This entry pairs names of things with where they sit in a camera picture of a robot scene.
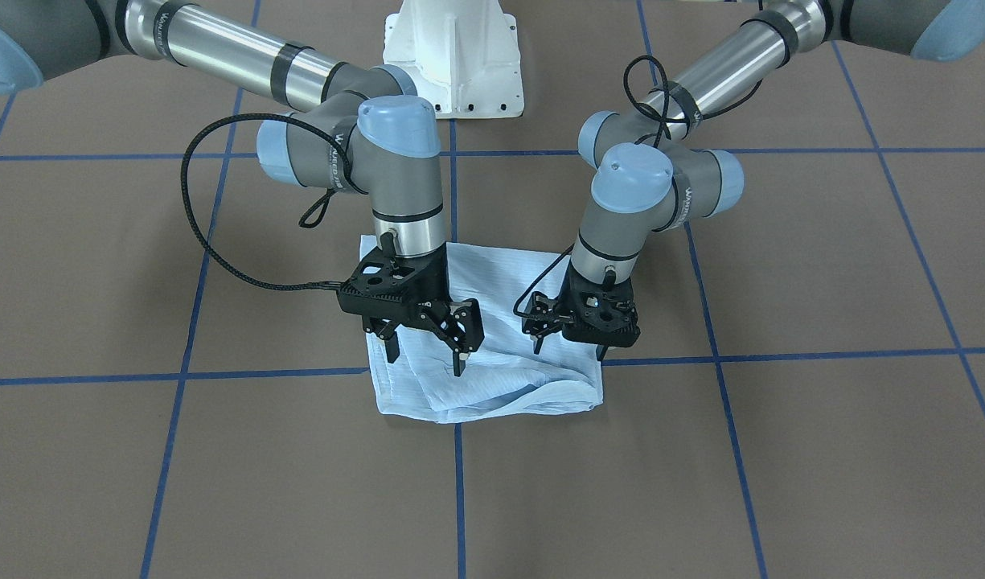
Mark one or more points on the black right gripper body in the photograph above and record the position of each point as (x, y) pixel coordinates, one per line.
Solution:
(437, 283)

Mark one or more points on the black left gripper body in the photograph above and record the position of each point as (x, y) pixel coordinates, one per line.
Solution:
(545, 316)

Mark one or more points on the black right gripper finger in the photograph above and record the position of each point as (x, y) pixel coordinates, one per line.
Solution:
(391, 346)
(459, 361)

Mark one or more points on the light blue button-up shirt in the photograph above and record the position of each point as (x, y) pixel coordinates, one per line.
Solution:
(504, 376)

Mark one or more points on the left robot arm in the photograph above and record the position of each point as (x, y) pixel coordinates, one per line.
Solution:
(861, 232)

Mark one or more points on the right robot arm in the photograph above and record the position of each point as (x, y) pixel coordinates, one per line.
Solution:
(349, 130)

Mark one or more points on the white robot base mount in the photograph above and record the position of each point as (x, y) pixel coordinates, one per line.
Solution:
(463, 56)

